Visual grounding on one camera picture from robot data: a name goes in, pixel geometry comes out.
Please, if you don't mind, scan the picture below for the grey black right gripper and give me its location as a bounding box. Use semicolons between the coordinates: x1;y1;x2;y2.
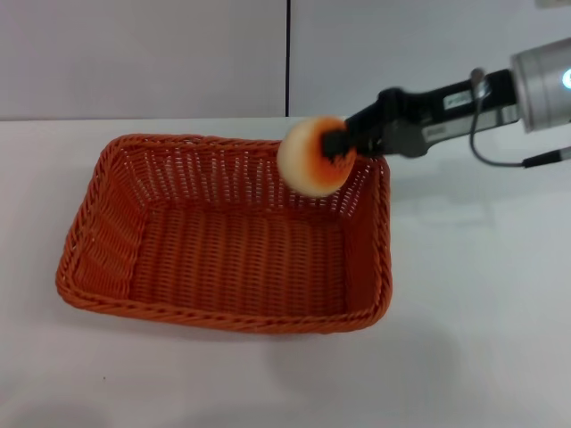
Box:
320;69;525;161

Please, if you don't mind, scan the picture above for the round toy bread bun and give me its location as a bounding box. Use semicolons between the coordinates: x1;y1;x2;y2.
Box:
276;114;359;198

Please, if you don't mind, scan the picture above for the orange woven plastic basket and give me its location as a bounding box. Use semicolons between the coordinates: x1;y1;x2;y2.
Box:
54;133;395;335

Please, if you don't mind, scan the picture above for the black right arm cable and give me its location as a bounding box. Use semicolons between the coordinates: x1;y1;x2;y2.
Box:
468;66;571;170

